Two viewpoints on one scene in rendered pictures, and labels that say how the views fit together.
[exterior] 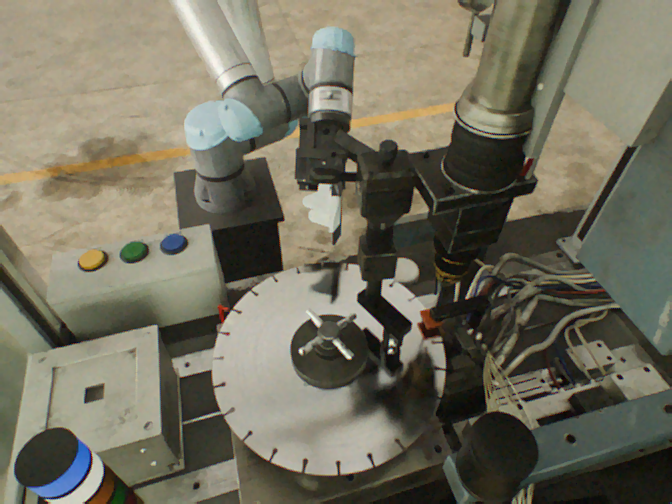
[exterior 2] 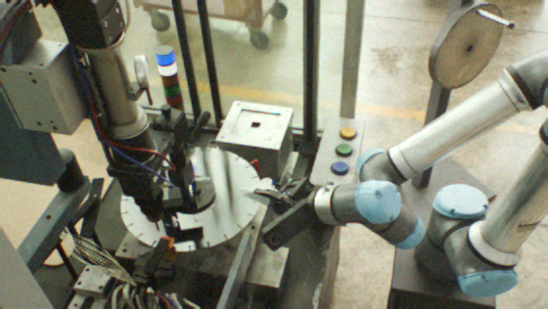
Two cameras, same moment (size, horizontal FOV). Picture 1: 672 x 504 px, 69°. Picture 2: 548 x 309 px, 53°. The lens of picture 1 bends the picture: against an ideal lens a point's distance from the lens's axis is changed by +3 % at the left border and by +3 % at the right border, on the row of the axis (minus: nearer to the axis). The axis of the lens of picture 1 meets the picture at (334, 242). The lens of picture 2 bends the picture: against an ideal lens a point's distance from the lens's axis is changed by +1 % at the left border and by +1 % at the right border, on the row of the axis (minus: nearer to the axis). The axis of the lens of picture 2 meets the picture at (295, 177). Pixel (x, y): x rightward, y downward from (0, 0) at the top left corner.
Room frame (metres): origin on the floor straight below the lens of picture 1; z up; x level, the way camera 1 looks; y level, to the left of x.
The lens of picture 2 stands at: (0.99, -0.62, 1.90)
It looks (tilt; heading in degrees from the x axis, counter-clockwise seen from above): 46 degrees down; 120
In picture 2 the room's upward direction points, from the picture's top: 1 degrees counter-clockwise
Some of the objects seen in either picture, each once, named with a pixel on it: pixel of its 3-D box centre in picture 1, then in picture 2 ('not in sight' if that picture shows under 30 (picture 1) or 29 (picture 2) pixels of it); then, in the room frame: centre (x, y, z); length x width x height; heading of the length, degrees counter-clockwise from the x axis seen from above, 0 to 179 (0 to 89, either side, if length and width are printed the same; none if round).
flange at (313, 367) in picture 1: (329, 345); (191, 191); (0.35, 0.01, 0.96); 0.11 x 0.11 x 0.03
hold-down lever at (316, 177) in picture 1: (347, 184); (191, 125); (0.41, -0.02, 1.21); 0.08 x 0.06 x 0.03; 106
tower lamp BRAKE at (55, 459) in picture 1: (54, 462); (164, 55); (0.14, 0.23, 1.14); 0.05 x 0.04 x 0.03; 16
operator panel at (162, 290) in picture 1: (146, 283); (337, 169); (0.56, 0.36, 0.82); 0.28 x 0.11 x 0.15; 106
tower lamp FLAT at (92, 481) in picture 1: (70, 474); (166, 66); (0.14, 0.23, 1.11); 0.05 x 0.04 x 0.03; 16
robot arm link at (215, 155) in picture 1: (216, 137); (458, 216); (0.92, 0.27, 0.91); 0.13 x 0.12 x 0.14; 128
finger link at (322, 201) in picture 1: (321, 203); (260, 188); (0.54, 0.02, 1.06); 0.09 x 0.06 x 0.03; 177
